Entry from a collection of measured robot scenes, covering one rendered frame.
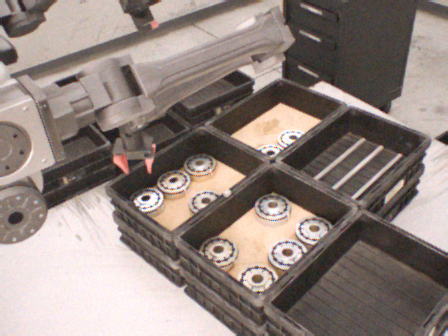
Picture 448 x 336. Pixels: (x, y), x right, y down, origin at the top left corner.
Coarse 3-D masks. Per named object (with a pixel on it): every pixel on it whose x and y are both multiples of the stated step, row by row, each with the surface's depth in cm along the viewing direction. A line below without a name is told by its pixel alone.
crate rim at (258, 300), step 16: (256, 176) 147; (352, 208) 134; (192, 224) 133; (336, 224) 130; (176, 240) 129; (320, 240) 126; (192, 256) 126; (304, 256) 122; (224, 272) 120; (288, 272) 119; (240, 288) 116; (272, 288) 116; (256, 304) 115
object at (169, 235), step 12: (192, 132) 165; (156, 156) 156; (252, 156) 154; (132, 168) 152; (120, 180) 149; (240, 180) 145; (108, 192) 145; (120, 204) 143; (132, 204) 140; (144, 216) 136; (192, 216) 135; (156, 228) 133; (180, 228) 132; (168, 240) 132
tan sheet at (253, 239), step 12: (252, 216) 148; (300, 216) 147; (312, 216) 147; (228, 228) 145; (240, 228) 145; (252, 228) 144; (264, 228) 144; (276, 228) 144; (288, 228) 143; (240, 240) 141; (252, 240) 141; (264, 240) 140; (276, 240) 140; (240, 252) 138; (252, 252) 137; (264, 252) 137; (240, 264) 134; (252, 264) 134; (264, 264) 134
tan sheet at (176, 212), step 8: (216, 160) 169; (224, 168) 166; (216, 176) 163; (224, 176) 163; (232, 176) 162; (240, 176) 162; (192, 184) 160; (200, 184) 160; (208, 184) 160; (216, 184) 160; (224, 184) 160; (232, 184) 159; (192, 192) 158; (168, 200) 155; (176, 200) 155; (184, 200) 155; (168, 208) 153; (176, 208) 152; (184, 208) 152; (160, 216) 150; (168, 216) 150; (176, 216) 150; (184, 216) 150; (168, 224) 147; (176, 224) 147
